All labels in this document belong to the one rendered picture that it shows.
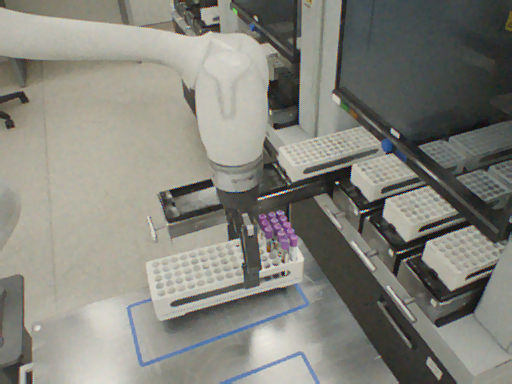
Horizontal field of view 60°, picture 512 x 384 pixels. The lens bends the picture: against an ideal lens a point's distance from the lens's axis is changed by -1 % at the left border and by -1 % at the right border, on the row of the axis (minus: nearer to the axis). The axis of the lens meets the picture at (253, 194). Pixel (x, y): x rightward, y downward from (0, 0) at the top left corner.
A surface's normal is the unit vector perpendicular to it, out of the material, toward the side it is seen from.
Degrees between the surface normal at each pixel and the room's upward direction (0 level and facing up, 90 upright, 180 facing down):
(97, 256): 0
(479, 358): 0
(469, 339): 0
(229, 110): 82
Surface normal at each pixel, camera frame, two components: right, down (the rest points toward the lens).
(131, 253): -0.04, -0.76
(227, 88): 0.00, 0.39
